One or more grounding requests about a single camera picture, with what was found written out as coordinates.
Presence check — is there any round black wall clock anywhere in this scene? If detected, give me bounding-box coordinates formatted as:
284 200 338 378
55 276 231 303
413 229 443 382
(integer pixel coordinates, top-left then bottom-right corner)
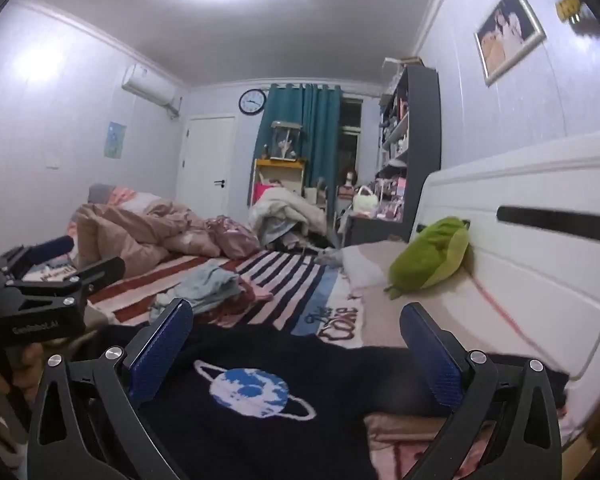
238 89 266 116

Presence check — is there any navy planet sweater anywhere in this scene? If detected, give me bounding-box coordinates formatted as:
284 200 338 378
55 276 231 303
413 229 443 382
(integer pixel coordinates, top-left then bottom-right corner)
69 320 569 480

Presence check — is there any white bed headboard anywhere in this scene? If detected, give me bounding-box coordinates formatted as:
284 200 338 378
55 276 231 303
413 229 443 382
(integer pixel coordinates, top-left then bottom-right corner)
416 132 600 424

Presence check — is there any pink pillow near headboard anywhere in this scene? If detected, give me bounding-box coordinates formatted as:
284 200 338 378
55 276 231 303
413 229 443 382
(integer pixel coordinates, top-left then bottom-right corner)
360 270 548 363

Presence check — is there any white air conditioner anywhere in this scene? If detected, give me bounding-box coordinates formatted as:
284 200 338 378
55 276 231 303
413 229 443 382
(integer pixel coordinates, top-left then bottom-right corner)
121 64 182 118

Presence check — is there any light blue garment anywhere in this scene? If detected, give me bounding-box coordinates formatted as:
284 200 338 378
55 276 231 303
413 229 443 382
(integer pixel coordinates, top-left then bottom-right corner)
148 261 245 323

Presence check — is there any dark tall bookshelf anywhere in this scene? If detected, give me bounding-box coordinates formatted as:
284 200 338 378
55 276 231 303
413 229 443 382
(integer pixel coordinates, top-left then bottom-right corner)
343 58 442 246

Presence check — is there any white handbag on desk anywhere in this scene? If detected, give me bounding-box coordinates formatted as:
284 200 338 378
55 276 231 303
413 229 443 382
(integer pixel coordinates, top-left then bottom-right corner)
352 185 379 218

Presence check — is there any polka dot pink sheet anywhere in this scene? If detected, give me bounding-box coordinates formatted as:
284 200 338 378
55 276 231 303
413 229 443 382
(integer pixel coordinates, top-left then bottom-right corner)
363 410 496 480

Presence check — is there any striped pink navy blanket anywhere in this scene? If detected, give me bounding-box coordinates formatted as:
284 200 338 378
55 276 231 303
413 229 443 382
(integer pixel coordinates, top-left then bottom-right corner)
90 250 364 349

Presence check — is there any green plush toy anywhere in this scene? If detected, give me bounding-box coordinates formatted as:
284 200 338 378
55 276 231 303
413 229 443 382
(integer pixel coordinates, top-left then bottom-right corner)
385 217 469 299

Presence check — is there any mannequin head with wig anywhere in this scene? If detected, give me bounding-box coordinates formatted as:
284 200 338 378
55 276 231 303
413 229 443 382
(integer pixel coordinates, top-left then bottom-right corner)
337 168 358 200

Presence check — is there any yellow shelf cabinet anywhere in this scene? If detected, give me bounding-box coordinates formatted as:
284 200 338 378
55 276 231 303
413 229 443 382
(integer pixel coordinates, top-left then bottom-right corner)
248 158 306 206

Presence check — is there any blue wall poster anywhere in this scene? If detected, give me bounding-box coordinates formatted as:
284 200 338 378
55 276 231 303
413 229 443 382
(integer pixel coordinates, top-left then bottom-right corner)
104 122 126 159

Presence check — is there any teal curtain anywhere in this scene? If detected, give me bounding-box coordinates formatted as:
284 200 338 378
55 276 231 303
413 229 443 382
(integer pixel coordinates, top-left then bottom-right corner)
249 82 344 219

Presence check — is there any white door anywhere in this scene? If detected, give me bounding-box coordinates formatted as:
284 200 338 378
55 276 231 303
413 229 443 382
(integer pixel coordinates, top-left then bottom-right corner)
176 115 236 219

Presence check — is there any pink ribbed duvet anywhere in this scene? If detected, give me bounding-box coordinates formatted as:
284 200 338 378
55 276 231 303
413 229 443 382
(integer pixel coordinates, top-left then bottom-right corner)
72 200 222 278

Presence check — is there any pile of white bedding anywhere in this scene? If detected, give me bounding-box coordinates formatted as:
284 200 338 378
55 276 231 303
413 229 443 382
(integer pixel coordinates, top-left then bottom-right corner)
248 186 328 245

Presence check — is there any glass display case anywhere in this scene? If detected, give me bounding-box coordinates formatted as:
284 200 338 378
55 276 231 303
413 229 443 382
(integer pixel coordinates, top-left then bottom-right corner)
271 120 302 162

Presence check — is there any yellow wall hook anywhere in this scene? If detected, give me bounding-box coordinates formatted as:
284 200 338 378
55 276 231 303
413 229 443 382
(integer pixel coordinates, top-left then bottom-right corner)
555 0 584 24

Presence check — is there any framed portrait photo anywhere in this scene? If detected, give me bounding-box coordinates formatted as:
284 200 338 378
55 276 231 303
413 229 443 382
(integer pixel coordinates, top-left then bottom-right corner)
475 0 546 87

